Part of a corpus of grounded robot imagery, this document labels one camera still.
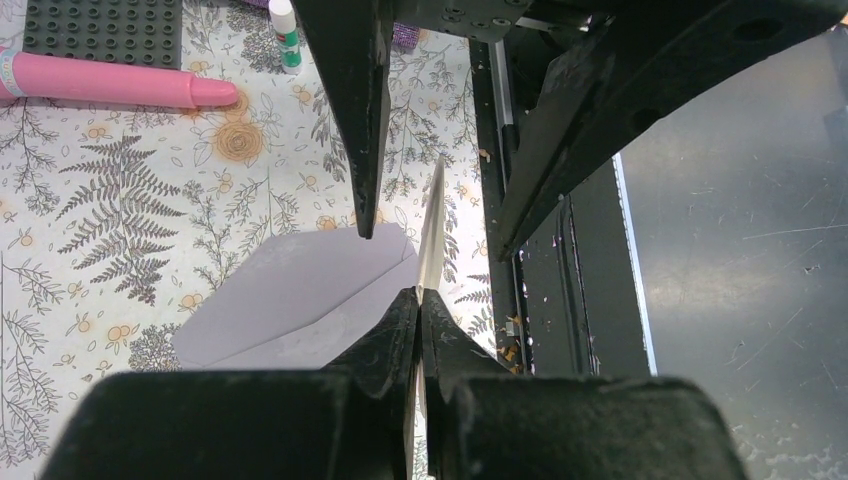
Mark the dark green building baseplate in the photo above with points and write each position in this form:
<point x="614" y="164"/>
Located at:
<point x="133" y="32"/>

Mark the pink toy microphone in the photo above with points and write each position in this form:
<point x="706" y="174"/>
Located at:
<point x="30" y="75"/>

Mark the tan lined letter paper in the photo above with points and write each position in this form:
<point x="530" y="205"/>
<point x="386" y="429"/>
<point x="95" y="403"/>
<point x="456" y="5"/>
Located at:
<point x="431" y="251"/>

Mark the purple glitter microphone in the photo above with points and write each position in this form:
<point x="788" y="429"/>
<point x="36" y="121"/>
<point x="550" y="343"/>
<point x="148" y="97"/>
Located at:
<point x="404" y="36"/>

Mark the grey paper envelope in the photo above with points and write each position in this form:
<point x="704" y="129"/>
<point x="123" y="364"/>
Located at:
<point x="298" y="301"/>

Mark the white slotted cable duct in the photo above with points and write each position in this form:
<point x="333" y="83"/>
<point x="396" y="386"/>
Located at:
<point x="630" y="236"/>

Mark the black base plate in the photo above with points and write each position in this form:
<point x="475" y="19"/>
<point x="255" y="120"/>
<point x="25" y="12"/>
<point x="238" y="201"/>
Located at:
<point x="565" y="304"/>

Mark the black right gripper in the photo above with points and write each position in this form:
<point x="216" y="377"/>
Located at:
<point x="645" y="62"/>

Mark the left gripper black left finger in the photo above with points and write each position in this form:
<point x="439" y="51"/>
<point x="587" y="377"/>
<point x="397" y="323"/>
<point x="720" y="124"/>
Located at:
<point x="348" y="420"/>

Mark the floral patterned table mat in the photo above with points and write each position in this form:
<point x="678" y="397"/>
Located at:
<point x="118" y="223"/>

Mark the small glue stick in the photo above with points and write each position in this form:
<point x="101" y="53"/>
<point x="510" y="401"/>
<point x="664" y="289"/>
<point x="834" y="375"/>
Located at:
<point x="284" y="24"/>

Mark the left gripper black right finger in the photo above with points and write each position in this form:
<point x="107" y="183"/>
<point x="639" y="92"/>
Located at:
<point x="485" y="422"/>

